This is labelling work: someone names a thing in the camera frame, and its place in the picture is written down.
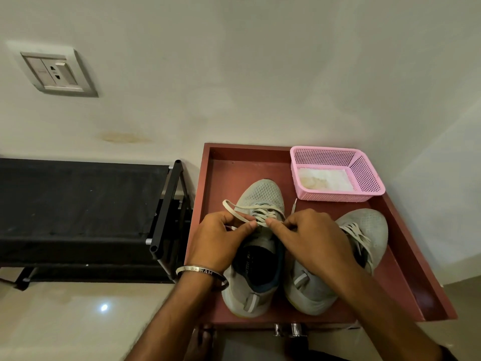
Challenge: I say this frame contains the person's left hand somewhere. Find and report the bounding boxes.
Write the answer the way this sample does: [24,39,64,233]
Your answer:
[186,210,260,277]

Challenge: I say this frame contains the person's right hand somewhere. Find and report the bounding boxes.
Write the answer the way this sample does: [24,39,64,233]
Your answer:
[266,208,361,297]

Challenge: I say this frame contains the grey sneaker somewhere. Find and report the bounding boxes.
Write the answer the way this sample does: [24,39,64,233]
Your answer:
[220,179,298,319]
[284,208,389,316]

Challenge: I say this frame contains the white wipe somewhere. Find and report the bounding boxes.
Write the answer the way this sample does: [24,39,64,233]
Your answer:
[299,175,331,191]

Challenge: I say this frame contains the reddish-brown side table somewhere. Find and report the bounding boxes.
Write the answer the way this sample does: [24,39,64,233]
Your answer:
[184,143,458,331]

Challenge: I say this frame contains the black shoe rack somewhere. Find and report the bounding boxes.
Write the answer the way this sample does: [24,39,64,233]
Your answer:
[0,157,193,291]

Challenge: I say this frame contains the person's left forearm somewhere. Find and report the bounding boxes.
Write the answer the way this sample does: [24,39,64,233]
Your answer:
[124,272,226,361]

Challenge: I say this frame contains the person's right forearm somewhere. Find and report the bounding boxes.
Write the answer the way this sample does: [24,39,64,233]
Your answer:
[336,272,446,361]

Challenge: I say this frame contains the stack of white wipes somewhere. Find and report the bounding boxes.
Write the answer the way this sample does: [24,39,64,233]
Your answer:
[298,168,355,192]

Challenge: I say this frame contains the person's left foot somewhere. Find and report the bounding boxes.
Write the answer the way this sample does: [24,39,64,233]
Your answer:
[184,326,215,361]

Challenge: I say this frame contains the pink plastic basket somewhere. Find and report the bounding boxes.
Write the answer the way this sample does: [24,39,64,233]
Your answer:
[290,145,386,203]

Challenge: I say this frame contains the silver bracelet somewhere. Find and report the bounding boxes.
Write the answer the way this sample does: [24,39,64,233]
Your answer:
[175,265,229,291]

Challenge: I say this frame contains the white wall socket plate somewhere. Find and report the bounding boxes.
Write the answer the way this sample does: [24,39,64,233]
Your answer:
[6,40,99,98]

